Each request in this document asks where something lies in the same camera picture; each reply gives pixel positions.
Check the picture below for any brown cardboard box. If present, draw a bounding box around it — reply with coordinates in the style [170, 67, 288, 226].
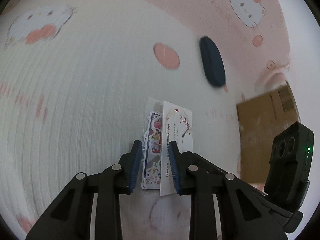
[236, 83, 300, 184]

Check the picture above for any dark blue denim glasses case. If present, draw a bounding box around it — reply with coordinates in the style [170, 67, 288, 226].
[200, 36, 226, 87]

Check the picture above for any cartoon sticker sheet pack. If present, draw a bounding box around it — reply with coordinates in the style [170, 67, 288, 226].
[141, 97, 163, 190]

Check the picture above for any white illustrated card pack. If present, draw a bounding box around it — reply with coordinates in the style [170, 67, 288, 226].
[160, 101, 193, 197]

